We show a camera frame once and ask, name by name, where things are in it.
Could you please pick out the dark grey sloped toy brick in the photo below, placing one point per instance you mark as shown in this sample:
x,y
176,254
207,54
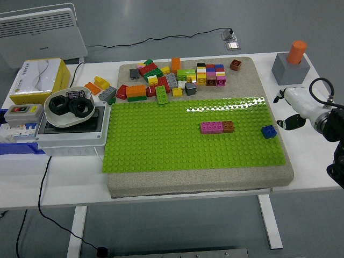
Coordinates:
x,y
190,89

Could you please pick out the magenta toy brick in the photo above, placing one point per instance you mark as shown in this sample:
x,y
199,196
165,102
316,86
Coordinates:
x,y
221,81

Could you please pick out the flat orange toy brick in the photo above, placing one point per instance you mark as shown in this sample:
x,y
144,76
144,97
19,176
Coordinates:
x,y
92,88

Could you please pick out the pink and white toy brick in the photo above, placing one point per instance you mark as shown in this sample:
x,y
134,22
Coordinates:
x,y
140,65

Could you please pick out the blue toy brick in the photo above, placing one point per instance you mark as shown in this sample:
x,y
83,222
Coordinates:
x,y
268,132
219,66

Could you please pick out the grey-brown foam mat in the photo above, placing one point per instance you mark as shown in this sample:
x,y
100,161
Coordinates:
x,y
188,182

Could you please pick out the large black nut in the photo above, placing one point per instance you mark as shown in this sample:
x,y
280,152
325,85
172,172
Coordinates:
x,y
53,107
74,110

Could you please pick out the white panel heater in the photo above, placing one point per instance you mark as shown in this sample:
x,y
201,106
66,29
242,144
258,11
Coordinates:
x,y
40,35

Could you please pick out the white circuit breaker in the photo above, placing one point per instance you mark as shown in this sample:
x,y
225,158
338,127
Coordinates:
x,y
24,131

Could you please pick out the yellow and white toy brick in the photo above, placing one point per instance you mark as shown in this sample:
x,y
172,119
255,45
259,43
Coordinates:
x,y
153,80

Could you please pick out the black plug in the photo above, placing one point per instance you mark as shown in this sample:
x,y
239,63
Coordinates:
x,y
102,251

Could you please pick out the flat green toy brick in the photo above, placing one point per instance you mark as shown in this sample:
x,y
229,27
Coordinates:
x,y
137,99

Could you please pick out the white table leg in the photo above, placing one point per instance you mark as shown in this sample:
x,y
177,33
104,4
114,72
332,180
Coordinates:
x,y
270,223
76,231

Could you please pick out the floor socket with plug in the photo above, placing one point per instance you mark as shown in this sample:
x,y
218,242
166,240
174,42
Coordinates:
x,y
228,35

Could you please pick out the grey electrical enclosure box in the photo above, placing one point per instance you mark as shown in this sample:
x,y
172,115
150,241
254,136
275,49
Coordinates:
x,y
72,139

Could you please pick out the grey push-button switch box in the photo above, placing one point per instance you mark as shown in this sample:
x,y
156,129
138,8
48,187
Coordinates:
x,y
22,113

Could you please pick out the yellow tissue box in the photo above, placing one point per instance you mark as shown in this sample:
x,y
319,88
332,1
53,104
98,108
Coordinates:
x,y
35,78

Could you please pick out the green studded baseplate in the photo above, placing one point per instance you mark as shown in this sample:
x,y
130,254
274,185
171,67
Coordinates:
x,y
161,139

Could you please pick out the silver floor socket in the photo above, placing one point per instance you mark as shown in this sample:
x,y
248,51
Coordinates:
x,y
232,46

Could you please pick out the long light grey toy brick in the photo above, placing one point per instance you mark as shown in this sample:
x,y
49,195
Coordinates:
x,y
171,80

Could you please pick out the grey block holder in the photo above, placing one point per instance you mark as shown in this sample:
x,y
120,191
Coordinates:
x,y
289,74

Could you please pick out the long lime toy brick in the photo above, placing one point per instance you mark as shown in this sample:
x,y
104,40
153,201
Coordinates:
x,y
162,94

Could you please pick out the small green toy brick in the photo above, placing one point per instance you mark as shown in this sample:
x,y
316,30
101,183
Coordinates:
x,y
148,62
111,101

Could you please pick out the long dark green toy brick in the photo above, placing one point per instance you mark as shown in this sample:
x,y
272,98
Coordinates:
x,y
154,73

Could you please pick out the long orange toy brick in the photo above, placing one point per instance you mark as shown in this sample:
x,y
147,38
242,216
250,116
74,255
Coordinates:
x,y
135,91

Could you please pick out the orange cylinder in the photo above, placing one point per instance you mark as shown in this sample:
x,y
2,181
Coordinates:
x,y
296,52

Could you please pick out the white bowl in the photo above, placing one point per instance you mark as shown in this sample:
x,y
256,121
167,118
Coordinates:
x,y
67,121

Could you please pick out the red sloped toy brick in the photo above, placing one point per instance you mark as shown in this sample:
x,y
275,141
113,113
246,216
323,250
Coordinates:
x,y
121,92

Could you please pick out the long red toy brick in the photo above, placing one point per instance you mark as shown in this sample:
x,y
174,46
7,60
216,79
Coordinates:
x,y
147,68

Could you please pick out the black toy brick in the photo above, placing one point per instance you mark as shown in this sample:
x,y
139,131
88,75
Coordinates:
x,y
201,65

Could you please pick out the brown toy brick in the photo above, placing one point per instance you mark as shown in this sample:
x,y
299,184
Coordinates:
x,y
235,65
211,81
228,127

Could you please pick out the large lime toy brick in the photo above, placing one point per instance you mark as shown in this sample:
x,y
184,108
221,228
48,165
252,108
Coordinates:
x,y
186,74

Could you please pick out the tall orange toy brick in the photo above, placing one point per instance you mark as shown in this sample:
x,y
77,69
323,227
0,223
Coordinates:
x,y
176,65

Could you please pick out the small black circuit board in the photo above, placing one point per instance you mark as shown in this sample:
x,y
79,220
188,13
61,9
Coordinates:
x,y
75,94

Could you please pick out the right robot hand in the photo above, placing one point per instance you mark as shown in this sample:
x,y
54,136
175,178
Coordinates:
x,y
301,103

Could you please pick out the blue plastic bin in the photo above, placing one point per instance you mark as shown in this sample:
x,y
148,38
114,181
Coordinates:
x,y
16,149

